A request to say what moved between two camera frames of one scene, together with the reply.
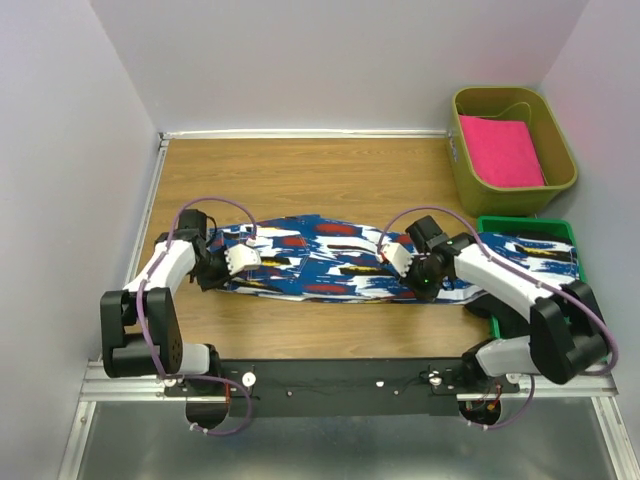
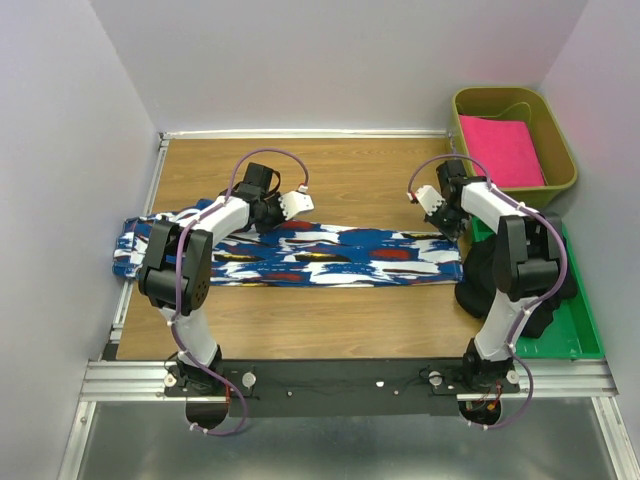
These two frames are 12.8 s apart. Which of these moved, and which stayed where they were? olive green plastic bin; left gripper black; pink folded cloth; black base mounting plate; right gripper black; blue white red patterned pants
Moved: left gripper black; blue white red patterned pants; right gripper black
Stayed: olive green plastic bin; pink folded cloth; black base mounting plate
